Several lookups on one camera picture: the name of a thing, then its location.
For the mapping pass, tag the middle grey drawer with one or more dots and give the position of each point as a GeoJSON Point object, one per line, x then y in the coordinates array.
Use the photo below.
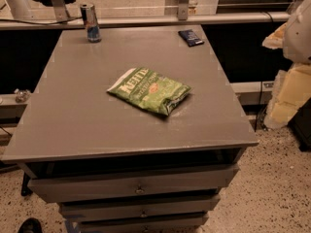
{"type": "Point", "coordinates": [139, 207]}

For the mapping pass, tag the black shoe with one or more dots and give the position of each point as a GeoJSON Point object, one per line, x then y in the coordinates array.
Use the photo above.
{"type": "Point", "coordinates": [31, 225]}

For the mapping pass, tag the grey drawer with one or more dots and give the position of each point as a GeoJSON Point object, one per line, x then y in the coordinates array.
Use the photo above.
{"type": "Point", "coordinates": [148, 182]}
{"type": "Point", "coordinates": [143, 225]}
{"type": "Point", "coordinates": [139, 207]}

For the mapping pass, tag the bottom grey drawer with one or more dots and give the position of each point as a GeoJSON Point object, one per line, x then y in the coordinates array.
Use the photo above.
{"type": "Point", "coordinates": [143, 225]}

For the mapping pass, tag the top grey drawer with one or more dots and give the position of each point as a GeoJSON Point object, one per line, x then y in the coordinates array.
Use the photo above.
{"type": "Point", "coordinates": [148, 182]}

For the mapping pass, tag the dark blue snack packet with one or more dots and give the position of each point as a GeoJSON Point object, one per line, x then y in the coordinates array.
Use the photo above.
{"type": "Point", "coordinates": [190, 38]}

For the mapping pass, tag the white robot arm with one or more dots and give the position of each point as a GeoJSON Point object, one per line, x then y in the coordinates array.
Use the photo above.
{"type": "Point", "coordinates": [302, 14]}

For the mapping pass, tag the silver blue energy drink can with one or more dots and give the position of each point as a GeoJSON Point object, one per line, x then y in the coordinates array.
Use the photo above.
{"type": "Point", "coordinates": [90, 22]}

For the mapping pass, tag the grey drawer cabinet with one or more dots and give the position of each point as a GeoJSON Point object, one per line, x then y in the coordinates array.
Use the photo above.
{"type": "Point", "coordinates": [73, 127]}

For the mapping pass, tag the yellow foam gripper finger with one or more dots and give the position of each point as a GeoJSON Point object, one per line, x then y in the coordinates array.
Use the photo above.
{"type": "Point", "coordinates": [292, 88]}

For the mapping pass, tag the small crumpled glass object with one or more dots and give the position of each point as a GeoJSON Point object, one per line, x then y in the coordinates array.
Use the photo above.
{"type": "Point", "coordinates": [22, 95]}

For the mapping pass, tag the green jalapeno chip bag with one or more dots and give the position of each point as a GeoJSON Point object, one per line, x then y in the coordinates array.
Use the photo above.
{"type": "Point", "coordinates": [149, 90]}

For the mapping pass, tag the metal horizontal rail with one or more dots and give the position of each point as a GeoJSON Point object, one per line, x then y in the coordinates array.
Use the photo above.
{"type": "Point", "coordinates": [77, 23]}

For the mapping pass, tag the grey low side shelf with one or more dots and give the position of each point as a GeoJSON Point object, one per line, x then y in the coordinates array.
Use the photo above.
{"type": "Point", "coordinates": [253, 93]}

